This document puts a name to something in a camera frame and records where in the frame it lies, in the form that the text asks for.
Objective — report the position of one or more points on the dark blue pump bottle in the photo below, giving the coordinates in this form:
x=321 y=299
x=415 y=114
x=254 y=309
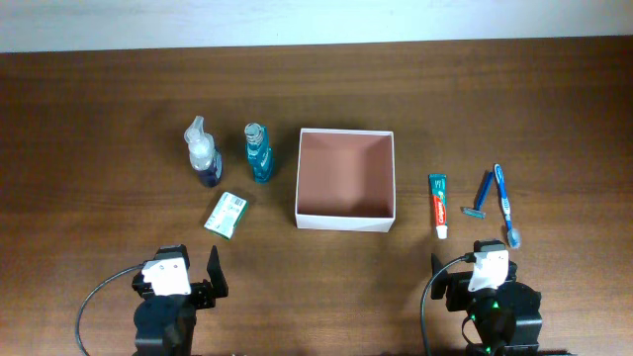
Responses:
x=204 y=156

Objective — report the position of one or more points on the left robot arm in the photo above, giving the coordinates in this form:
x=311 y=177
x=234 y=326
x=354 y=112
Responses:
x=166 y=318

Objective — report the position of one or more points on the green white soap box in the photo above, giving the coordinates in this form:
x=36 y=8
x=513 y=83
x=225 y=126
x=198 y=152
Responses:
x=226 y=215

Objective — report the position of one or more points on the Colgate toothpaste tube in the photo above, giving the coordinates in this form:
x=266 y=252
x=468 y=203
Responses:
x=437 y=184

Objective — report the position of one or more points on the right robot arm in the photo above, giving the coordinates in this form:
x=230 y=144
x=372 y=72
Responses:
x=507 y=323

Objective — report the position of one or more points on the white cardboard box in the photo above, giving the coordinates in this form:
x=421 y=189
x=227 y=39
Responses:
x=346 y=180

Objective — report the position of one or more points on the blue disposable razor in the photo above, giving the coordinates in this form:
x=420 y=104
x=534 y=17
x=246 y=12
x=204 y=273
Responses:
x=476 y=211

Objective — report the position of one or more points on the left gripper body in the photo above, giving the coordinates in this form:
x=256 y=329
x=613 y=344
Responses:
x=201 y=293

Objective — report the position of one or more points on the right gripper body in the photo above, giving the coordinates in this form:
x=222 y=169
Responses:
x=456 y=289

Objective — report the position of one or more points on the teal mouthwash bottle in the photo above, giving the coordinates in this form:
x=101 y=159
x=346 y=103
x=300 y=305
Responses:
x=259 y=152

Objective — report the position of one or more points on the blue white toothbrush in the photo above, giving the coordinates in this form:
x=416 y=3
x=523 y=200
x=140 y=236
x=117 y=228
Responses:
x=513 y=235

